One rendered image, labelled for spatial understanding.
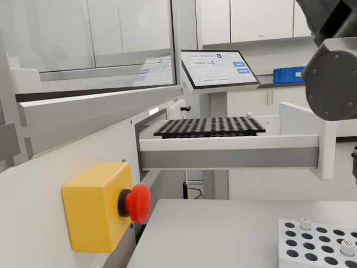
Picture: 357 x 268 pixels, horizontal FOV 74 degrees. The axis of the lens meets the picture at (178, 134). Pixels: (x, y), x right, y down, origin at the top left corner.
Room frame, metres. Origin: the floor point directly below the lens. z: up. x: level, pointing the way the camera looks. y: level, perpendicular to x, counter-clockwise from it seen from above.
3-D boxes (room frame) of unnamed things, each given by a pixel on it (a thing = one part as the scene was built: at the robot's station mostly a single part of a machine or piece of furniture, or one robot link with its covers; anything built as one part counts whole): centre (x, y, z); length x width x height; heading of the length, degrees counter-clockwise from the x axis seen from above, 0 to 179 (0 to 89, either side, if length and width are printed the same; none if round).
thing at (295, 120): (0.51, -0.27, 0.87); 0.29 x 0.02 x 0.11; 171
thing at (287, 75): (3.64, -1.85, 1.01); 0.61 x 0.41 x 0.22; 84
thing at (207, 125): (0.55, -0.07, 0.87); 0.22 x 0.18 x 0.06; 81
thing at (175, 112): (0.88, -0.01, 0.87); 0.29 x 0.02 x 0.11; 171
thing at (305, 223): (0.28, -0.16, 0.79); 0.01 x 0.01 x 0.05
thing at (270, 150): (0.55, -0.06, 0.86); 0.40 x 0.26 x 0.06; 81
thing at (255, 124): (0.53, -0.17, 0.90); 0.18 x 0.02 x 0.01; 171
